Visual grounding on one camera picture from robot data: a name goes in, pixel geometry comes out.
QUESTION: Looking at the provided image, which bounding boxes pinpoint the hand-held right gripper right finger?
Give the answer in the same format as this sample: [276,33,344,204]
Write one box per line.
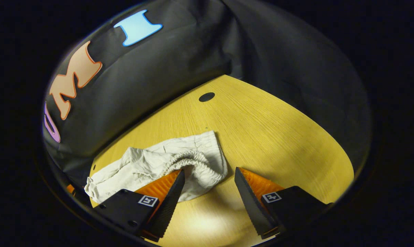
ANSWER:
[234,167,332,240]

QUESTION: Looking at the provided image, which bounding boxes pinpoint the white jeans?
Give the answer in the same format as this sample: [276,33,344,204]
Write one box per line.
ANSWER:
[84,130,228,204]

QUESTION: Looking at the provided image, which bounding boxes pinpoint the black backdrop cloth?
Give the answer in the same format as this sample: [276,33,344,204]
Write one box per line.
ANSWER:
[42,0,372,206]

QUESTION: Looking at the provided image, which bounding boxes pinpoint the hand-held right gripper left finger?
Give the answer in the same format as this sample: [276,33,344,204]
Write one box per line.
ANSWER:
[93,169,186,242]

